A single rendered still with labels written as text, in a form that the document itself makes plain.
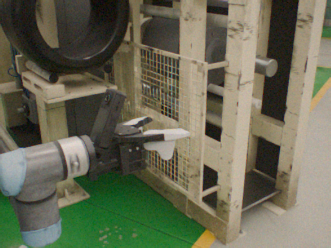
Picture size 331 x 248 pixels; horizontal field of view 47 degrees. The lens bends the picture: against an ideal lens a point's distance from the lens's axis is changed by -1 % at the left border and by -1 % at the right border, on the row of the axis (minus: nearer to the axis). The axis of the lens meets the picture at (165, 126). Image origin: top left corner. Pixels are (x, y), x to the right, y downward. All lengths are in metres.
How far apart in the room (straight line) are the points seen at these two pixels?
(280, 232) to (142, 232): 0.77
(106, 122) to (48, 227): 0.22
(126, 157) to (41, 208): 0.18
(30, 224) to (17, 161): 0.13
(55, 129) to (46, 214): 1.61
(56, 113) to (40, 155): 1.60
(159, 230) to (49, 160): 1.58
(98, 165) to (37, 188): 0.12
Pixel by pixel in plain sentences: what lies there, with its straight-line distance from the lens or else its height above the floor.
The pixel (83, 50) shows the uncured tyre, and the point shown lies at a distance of 2.12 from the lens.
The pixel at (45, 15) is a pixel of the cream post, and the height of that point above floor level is 1.13.
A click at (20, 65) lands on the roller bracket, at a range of 2.13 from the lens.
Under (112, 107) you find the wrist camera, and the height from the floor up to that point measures 1.13.
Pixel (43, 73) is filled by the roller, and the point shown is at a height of 0.91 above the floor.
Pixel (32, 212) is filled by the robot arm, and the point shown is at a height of 0.97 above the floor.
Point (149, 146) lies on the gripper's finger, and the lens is 0.76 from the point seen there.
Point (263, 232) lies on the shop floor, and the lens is 2.28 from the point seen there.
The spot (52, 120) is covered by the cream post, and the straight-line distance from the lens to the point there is 2.29.
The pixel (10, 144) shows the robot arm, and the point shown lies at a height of 1.05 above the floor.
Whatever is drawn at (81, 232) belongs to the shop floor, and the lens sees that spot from 2.26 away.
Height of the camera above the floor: 1.38
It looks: 23 degrees down
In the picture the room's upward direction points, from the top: straight up
